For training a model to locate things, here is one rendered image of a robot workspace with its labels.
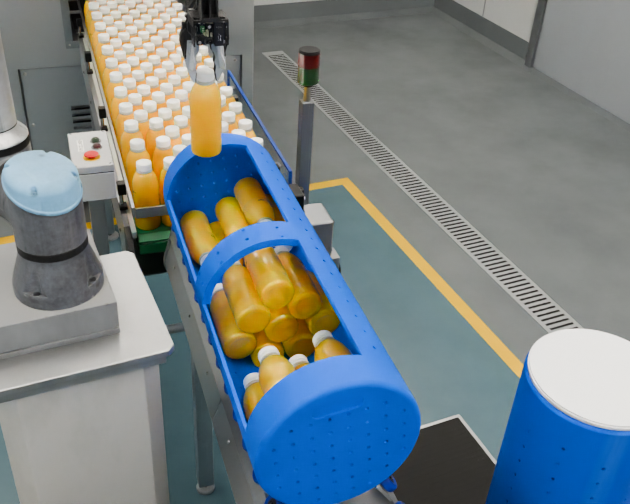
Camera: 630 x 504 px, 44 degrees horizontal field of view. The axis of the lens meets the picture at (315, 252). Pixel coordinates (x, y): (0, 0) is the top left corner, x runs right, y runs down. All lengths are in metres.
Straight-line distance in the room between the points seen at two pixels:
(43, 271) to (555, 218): 3.21
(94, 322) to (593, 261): 2.91
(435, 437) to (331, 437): 1.39
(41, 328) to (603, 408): 1.01
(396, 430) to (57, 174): 0.68
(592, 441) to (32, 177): 1.08
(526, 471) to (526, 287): 2.02
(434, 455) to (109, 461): 1.30
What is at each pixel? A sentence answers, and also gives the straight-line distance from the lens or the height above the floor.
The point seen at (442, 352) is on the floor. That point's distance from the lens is 3.18.
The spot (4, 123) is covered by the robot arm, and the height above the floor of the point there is 1.49.
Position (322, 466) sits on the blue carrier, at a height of 1.06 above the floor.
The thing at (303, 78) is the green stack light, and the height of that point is 1.18.
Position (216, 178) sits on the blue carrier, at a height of 1.12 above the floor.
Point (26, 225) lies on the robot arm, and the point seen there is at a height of 1.37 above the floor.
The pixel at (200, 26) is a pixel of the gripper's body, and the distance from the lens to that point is 1.61.
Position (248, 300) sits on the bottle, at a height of 1.13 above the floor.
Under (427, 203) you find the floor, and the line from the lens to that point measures 4.11.
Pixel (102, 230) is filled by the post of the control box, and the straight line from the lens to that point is 2.24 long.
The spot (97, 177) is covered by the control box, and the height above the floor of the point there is 1.07.
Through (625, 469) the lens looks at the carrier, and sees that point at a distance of 1.64.
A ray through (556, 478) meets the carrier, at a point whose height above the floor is 0.87.
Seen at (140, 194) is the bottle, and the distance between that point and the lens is 2.08.
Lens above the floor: 2.06
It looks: 34 degrees down
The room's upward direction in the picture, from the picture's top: 4 degrees clockwise
